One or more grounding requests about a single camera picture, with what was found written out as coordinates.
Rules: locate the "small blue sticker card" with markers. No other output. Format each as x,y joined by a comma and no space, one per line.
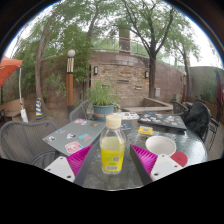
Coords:
126,126

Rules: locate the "white sticker sheet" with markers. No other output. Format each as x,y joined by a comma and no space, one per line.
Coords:
128,116

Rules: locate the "clear bottle with yellow label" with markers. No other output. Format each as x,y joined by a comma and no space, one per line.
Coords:
112,153

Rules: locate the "small yellow card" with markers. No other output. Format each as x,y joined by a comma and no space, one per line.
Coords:
145,130

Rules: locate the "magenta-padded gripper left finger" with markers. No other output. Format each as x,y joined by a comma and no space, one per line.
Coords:
61,166

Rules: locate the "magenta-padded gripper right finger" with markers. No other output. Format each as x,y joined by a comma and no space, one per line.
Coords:
165,165

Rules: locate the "dark patio chair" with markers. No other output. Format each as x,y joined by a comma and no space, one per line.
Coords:
213,128

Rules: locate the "flat round red coaster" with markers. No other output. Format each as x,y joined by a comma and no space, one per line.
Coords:
181,158

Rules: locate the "orange canopy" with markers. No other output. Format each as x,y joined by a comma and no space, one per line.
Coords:
8,68

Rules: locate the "white mug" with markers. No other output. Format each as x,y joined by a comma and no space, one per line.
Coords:
160,145

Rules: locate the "black wall lamp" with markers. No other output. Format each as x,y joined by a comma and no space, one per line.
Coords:
146,74
96,70

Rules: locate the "white canopy leg weight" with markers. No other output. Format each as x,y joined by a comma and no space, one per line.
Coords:
24,116

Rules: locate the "wooden lamp post with globe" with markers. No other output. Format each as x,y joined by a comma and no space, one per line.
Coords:
70,86

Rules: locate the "black backpack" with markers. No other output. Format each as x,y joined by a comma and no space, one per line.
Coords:
196,118

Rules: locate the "blue and yellow striped cone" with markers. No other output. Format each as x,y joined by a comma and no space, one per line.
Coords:
39,108

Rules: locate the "grey wall box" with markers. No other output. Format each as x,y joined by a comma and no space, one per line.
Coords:
157,92

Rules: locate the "grey laptop with stickers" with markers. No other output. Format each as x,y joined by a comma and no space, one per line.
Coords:
75,135

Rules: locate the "green plant in teal pot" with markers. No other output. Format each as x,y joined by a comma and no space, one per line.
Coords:
101,100

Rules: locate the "black laptop with stickers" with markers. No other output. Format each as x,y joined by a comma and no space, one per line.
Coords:
162,121

